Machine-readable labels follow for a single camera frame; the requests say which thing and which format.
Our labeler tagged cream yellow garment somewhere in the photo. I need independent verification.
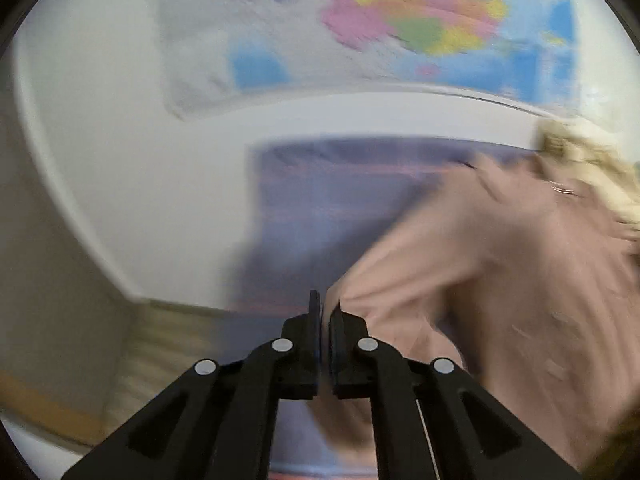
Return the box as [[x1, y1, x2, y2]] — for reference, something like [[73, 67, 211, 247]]
[[537, 120, 640, 256]]

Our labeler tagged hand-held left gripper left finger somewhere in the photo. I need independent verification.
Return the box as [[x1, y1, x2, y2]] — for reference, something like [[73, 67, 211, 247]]
[[60, 290, 321, 480]]

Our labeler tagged colourful wall map poster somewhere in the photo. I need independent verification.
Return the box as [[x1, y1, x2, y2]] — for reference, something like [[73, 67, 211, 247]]
[[160, 0, 581, 121]]

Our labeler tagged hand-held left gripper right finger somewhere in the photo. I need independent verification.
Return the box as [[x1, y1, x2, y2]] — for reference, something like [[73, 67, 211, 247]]
[[327, 300, 585, 480]]

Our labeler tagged panelled door with wooden frame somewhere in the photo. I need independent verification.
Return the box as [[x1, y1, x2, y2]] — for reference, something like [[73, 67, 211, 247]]
[[0, 300, 226, 448]]

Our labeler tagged pink garment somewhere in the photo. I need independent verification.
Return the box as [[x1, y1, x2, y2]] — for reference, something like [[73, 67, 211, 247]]
[[320, 152, 640, 476]]

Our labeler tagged blue plaid bed sheet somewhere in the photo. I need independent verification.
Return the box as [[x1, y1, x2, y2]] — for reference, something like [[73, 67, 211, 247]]
[[220, 137, 541, 480]]

